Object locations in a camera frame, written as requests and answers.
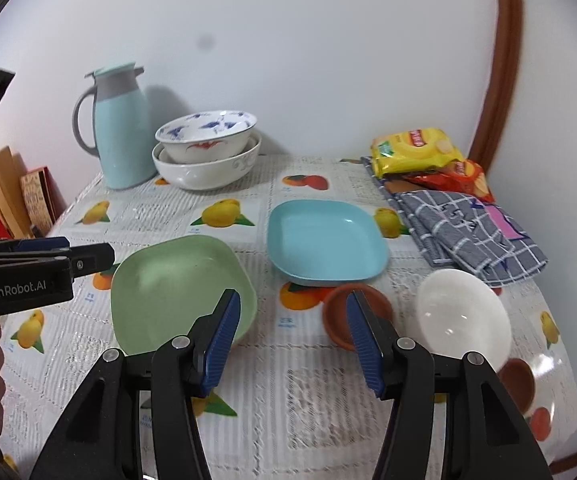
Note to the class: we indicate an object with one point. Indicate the brown patterned box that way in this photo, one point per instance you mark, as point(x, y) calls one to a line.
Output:
point(41, 200)

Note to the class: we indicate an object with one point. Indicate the large white bowl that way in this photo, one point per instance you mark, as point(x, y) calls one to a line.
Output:
point(203, 176)

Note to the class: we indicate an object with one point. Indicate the green square plate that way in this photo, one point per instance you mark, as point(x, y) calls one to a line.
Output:
point(168, 285)

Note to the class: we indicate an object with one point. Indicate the grey checked cloth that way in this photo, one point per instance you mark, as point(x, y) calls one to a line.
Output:
point(458, 230)

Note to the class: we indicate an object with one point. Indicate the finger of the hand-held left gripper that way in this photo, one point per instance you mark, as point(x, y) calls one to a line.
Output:
point(93, 259)
point(43, 246)

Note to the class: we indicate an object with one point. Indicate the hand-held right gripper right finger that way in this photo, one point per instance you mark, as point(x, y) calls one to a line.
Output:
point(363, 345)

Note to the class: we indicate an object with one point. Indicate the blue patterned white bowl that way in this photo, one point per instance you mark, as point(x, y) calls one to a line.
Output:
point(208, 132)

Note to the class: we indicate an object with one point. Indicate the brown wooden door frame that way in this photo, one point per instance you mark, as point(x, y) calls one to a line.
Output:
point(503, 60)

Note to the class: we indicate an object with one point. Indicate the fruit print tablecloth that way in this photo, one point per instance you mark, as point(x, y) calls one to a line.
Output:
point(293, 400)

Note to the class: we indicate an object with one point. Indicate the small brown bowl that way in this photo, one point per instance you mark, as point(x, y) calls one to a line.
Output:
point(516, 382)
point(336, 316)

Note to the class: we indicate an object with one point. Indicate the plain white bowl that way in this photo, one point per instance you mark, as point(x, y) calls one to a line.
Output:
point(458, 310)

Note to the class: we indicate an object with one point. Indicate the light blue square plate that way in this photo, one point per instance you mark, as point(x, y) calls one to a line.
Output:
point(318, 240)

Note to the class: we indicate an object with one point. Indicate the light blue thermos jug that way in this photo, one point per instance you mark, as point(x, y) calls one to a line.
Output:
point(118, 135)

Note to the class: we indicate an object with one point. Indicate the red chip bag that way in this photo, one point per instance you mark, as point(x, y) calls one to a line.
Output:
point(468, 175)

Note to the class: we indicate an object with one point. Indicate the yellow chip bag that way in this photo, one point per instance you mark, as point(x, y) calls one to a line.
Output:
point(413, 152)

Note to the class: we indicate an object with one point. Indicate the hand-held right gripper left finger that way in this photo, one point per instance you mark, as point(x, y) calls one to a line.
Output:
point(223, 340)

